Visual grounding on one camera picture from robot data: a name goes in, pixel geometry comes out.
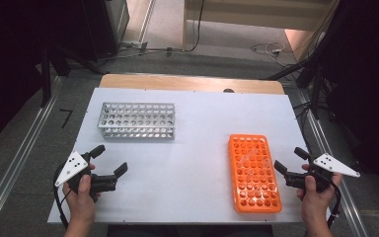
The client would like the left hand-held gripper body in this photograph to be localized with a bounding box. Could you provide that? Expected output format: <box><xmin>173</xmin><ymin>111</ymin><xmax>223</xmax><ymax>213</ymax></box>
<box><xmin>54</xmin><ymin>150</ymin><xmax>118</xmax><ymax>202</ymax></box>

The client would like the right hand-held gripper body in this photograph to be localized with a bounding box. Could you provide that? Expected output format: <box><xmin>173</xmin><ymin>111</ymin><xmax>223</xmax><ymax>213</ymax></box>
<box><xmin>284</xmin><ymin>153</ymin><xmax>361</xmax><ymax>195</ymax></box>

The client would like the orange test tube rack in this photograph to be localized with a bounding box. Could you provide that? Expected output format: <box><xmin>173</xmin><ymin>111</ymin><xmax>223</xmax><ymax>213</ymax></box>
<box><xmin>227</xmin><ymin>133</ymin><xmax>283</xmax><ymax>214</ymax></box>

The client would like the metal test tube rack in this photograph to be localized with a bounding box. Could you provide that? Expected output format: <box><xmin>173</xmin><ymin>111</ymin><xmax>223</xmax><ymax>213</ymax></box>
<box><xmin>97</xmin><ymin>102</ymin><xmax>177</xmax><ymax>141</ymax></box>

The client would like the person's left hand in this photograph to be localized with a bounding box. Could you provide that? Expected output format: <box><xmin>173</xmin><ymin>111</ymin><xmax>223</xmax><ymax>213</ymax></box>
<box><xmin>62</xmin><ymin>163</ymin><xmax>102</xmax><ymax>227</ymax></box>

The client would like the person's right hand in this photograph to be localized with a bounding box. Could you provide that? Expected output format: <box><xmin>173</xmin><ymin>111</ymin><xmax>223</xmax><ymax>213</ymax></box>
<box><xmin>296</xmin><ymin>163</ymin><xmax>343</xmax><ymax>228</ymax></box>

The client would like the black metal stand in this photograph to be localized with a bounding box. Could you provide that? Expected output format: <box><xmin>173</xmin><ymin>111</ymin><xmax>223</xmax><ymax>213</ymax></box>
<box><xmin>38</xmin><ymin>40</ymin><xmax>108</xmax><ymax>108</ymax></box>
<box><xmin>265</xmin><ymin>58</ymin><xmax>325</xmax><ymax>120</ymax></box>

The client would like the white table board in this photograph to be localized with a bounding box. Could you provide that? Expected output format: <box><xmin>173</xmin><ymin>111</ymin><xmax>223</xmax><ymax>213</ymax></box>
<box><xmin>46</xmin><ymin>87</ymin><xmax>334</xmax><ymax>225</ymax></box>

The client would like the black curtain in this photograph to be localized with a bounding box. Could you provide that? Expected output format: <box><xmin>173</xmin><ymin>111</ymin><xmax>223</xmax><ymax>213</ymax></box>
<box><xmin>322</xmin><ymin>0</ymin><xmax>379</xmax><ymax>198</ymax></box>
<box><xmin>0</xmin><ymin>0</ymin><xmax>90</xmax><ymax>154</ymax></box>

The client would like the person's dark clothing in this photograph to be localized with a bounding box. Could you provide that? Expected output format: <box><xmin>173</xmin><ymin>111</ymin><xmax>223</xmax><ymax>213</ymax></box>
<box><xmin>107</xmin><ymin>224</ymin><xmax>274</xmax><ymax>237</ymax></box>

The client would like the grey power strip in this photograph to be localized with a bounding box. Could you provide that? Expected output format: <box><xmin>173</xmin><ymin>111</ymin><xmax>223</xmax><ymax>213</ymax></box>
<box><xmin>120</xmin><ymin>40</ymin><xmax>150</xmax><ymax>53</ymax></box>

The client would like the black cabinet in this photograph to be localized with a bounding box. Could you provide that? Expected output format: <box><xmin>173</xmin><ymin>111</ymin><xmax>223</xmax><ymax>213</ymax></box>
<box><xmin>81</xmin><ymin>0</ymin><xmax>118</xmax><ymax>62</ymax></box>

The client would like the grey metal cabinet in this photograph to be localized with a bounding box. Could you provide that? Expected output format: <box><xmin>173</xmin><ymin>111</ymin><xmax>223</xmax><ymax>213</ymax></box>
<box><xmin>106</xmin><ymin>0</ymin><xmax>130</xmax><ymax>44</ymax></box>

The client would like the light wooden furniture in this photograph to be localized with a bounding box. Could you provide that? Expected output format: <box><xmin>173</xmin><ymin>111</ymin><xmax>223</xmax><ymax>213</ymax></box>
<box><xmin>182</xmin><ymin>0</ymin><xmax>340</xmax><ymax>52</ymax></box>

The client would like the right hand-held gripper cable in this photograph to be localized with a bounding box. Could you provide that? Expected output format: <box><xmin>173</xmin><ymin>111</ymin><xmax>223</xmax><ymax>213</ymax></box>
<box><xmin>325</xmin><ymin>179</ymin><xmax>342</xmax><ymax>230</ymax></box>

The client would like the hand-held gripper cable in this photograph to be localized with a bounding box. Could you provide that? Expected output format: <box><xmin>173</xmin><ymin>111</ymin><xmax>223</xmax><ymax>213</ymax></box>
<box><xmin>325</xmin><ymin>179</ymin><xmax>342</xmax><ymax>230</ymax></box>
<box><xmin>52</xmin><ymin>162</ymin><xmax>72</xmax><ymax>230</ymax></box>

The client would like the black floor cable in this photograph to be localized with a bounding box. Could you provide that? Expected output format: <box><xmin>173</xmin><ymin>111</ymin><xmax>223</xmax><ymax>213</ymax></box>
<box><xmin>291</xmin><ymin>101</ymin><xmax>314</xmax><ymax>120</ymax></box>

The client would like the left hand-held gripper cable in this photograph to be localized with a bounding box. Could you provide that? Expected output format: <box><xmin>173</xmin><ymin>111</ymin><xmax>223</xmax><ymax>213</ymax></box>
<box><xmin>52</xmin><ymin>162</ymin><xmax>72</xmax><ymax>230</ymax></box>

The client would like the aluminium floor rail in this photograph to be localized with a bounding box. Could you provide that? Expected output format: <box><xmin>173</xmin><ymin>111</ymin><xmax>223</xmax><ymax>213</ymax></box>
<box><xmin>0</xmin><ymin>76</ymin><xmax>63</xmax><ymax>237</ymax></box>
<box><xmin>289</xmin><ymin>83</ymin><xmax>369</xmax><ymax>237</ymax></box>

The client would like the white floor cable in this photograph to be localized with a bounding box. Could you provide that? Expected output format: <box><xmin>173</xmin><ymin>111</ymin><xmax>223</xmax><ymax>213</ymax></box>
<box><xmin>250</xmin><ymin>40</ymin><xmax>297</xmax><ymax>68</ymax></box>

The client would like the grey floor cable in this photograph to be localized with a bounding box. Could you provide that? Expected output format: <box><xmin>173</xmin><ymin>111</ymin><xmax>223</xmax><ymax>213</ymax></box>
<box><xmin>98</xmin><ymin>46</ymin><xmax>186</xmax><ymax>63</ymax></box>

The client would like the black hanging cable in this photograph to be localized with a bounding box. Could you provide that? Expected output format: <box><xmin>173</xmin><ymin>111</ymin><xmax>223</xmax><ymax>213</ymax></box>
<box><xmin>184</xmin><ymin>0</ymin><xmax>206</xmax><ymax>53</ymax></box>

